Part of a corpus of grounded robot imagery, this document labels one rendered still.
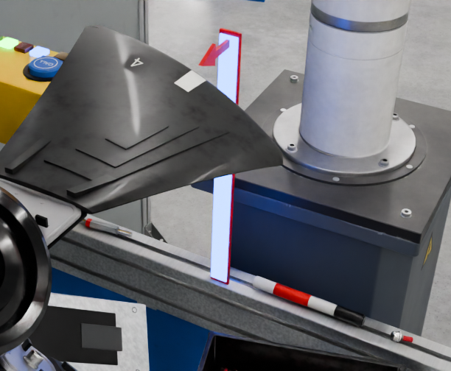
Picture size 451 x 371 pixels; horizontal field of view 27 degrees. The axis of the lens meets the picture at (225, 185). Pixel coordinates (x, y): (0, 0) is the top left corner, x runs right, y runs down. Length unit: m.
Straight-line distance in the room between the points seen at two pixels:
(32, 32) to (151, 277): 0.82
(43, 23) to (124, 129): 1.14
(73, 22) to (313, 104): 0.90
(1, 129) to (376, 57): 0.46
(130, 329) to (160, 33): 2.92
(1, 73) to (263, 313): 0.43
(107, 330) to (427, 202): 0.48
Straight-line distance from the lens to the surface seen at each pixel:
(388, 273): 1.18
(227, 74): 0.97
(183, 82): 0.86
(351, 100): 1.15
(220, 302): 1.14
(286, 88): 1.36
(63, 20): 1.95
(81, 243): 1.23
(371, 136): 1.19
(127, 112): 0.80
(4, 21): 1.80
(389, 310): 1.23
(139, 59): 0.87
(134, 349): 0.86
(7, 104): 1.12
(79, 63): 0.85
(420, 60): 3.66
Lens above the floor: 1.59
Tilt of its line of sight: 35 degrees down
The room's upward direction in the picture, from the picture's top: 3 degrees clockwise
